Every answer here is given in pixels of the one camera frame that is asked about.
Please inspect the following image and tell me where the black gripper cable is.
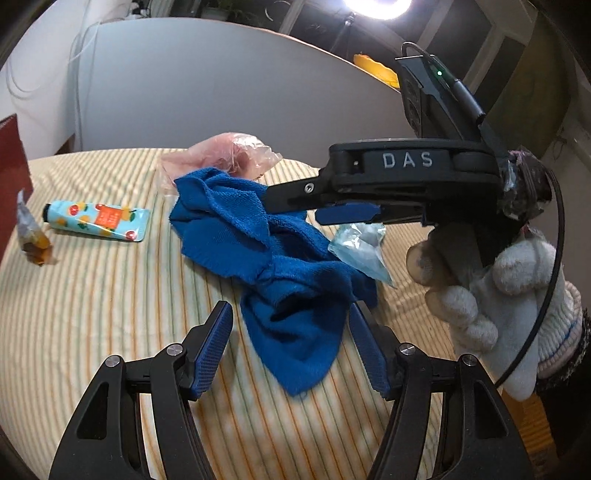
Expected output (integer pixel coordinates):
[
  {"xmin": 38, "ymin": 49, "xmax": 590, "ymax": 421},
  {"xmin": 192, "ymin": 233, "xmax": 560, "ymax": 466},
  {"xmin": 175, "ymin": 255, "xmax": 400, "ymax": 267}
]
[{"xmin": 493, "ymin": 165, "xmax": 567, "ymax": 388}]

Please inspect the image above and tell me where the red cardboard box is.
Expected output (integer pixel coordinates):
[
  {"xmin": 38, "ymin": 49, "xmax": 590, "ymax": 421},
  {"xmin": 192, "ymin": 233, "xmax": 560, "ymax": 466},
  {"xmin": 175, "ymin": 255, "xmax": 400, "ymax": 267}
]
[{"xmin": 0, "ymin": 114, "xmax": 33, "ymax": 258}]

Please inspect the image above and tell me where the pink plastic bag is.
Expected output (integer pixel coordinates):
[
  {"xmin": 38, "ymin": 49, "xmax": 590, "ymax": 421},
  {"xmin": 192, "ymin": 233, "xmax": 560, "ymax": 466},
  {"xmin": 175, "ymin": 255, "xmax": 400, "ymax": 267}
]
[{"xmin": 157, "ymin": 132, "xmax": 283, "ymax": 195}]

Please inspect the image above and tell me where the right white gloved hand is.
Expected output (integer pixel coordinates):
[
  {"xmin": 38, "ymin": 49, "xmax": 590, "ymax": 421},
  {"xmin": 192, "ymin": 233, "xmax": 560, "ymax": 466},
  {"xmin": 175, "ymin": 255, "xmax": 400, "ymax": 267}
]
[{"xmin": 406, "ymin": 228, "xmax": 583, "ymax": 401}]

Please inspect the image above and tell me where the striped bed sheet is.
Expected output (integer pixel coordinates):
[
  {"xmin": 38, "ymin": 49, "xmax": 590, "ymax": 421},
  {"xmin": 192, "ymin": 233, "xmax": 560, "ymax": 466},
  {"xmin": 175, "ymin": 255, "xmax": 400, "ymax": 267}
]
[{"xmin": 0, "ymin": 147, "xmax": 555, "ymax": 480}]

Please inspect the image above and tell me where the clear blue plastic bag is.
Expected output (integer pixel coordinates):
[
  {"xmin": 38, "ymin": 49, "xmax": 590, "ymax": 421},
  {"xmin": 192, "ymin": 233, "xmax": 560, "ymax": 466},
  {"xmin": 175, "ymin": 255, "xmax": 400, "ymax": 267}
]
[{"xmin": 328, "ymin": 223, "xmax": 394, "ymax": 287}]

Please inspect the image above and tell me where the ring light tripod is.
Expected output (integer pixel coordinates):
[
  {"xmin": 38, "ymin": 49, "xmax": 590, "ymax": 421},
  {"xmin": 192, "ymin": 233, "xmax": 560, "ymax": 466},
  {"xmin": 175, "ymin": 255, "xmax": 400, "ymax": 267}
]
[{"xmin": 329, "ymin": 12, "xmax": 356, "ymax": 54}]

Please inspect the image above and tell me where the blue towel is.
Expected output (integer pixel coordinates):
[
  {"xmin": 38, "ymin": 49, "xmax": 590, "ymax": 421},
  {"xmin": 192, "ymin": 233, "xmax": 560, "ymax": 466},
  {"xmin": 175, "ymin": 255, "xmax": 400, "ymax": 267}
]
[{"xmin": 169, "ymin": 168, "xmax": 378, "ymax": 396}]

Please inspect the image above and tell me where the hand cream tube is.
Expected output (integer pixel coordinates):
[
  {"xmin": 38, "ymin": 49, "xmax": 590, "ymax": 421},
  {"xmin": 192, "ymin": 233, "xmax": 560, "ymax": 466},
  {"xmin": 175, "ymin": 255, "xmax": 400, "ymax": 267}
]
[{"xmin": 42, "ymin": 200, "xmax": 150, "ymax": 242}]

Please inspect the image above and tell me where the yellow object on sill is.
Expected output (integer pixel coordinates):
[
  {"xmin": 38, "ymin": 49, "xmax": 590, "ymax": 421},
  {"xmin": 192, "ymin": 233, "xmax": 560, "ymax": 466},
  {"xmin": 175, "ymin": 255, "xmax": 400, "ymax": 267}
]
[{"xmin": 353, "ymin": 54, "xmax": 400, "ymax": 90}]

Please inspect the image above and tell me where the white charging cable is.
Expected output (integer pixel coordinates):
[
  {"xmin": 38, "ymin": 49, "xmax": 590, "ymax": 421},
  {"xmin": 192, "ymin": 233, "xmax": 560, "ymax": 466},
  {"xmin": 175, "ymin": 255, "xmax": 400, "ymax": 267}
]
[{"xmin": 4, "ymin": 18, "xmax": 100, "ymax": 149}]

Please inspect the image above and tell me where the snack wrapper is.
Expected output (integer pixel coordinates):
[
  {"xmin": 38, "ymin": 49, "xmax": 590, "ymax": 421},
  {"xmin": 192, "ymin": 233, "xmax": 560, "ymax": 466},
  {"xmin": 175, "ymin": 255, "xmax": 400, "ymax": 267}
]
[{"xmin": 16, "ymin": 189, "xmax": 55, "ymax": 266}]

